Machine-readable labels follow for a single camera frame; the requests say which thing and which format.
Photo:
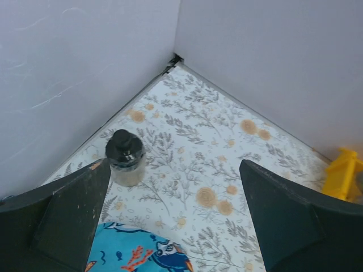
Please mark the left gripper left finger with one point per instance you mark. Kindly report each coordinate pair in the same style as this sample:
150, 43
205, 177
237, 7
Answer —
52, 227

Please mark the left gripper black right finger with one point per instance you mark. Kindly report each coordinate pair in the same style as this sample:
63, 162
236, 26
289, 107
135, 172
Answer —
300, 229

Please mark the small black-cap bottle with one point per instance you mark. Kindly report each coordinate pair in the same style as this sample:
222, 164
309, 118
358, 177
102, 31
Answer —
127, 158

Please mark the blue shark-print cloth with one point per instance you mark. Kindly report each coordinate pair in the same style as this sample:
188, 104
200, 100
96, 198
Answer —
120, 247

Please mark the orange six-compartment bin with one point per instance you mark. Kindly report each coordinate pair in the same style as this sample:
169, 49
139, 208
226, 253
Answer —
341, 175

